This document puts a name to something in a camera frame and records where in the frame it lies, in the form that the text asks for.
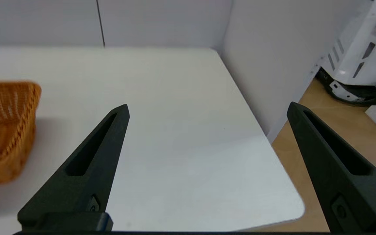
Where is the orange woven wicker basket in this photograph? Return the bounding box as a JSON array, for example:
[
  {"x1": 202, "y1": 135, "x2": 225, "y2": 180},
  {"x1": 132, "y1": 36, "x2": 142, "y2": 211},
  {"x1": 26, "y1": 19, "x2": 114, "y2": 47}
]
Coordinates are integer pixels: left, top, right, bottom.
[{"x1": 0, "y1": 81, "x2": 42, "y2": 188}]

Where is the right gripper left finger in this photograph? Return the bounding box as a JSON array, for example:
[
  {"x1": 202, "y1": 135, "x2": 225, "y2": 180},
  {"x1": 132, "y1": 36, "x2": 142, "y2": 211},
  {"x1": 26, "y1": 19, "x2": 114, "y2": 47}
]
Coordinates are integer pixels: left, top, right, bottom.
[{"x1": 17, "y1": 104, "x2": 130, "y2": 230}]

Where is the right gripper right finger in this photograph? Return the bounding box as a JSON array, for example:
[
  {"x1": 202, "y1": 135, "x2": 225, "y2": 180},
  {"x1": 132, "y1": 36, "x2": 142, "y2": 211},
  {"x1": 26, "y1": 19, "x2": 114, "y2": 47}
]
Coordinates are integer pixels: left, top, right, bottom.
[{"x1": 286, "y1": 102, "x2": 376, "y2": 233}]

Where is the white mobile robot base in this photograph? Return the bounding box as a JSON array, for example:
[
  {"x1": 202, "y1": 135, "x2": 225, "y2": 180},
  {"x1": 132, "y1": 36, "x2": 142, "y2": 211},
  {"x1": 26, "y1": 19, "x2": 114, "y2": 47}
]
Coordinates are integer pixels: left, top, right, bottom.
[{"x1": 315, "y1": 0, "x2": 376, "y2": 105}]

